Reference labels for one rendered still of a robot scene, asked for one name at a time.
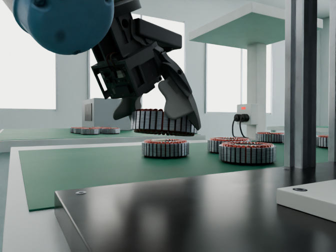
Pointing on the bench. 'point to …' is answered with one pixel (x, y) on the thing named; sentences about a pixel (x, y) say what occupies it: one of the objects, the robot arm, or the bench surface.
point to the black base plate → (197, 214)
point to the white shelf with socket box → (229, 38)
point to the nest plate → (311, 198)
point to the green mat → (120, 168)
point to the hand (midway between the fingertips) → (167, 125)
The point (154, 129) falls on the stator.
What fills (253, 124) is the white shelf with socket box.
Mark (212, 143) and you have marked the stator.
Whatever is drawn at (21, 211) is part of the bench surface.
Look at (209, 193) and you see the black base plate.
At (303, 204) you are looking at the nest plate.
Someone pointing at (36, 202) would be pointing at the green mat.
